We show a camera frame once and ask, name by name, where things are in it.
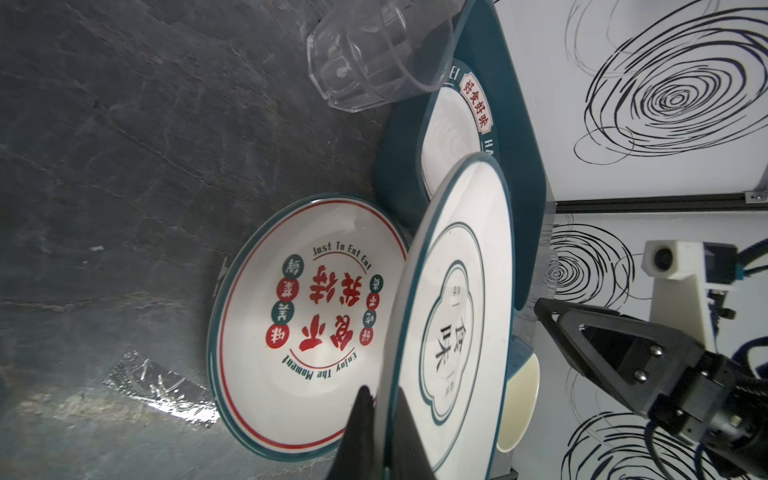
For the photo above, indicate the teal rim hao wei plate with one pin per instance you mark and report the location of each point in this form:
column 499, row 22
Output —
column 460, row 122

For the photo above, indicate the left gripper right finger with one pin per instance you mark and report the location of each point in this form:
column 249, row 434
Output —
column 407, row 458

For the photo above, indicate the cream bowl teal outside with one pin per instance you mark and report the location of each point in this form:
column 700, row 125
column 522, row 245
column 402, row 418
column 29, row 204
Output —
column 521, row 392

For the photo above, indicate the white plate red characters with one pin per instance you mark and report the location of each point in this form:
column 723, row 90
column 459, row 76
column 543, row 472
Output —
column 299, row 323

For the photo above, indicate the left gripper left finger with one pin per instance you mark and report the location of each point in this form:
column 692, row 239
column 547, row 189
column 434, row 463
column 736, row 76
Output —
column 355, row 455

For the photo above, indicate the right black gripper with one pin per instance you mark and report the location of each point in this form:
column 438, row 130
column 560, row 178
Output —
column 713, row 404

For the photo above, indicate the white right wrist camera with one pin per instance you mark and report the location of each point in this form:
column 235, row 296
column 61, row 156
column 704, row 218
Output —
column 685, row 274

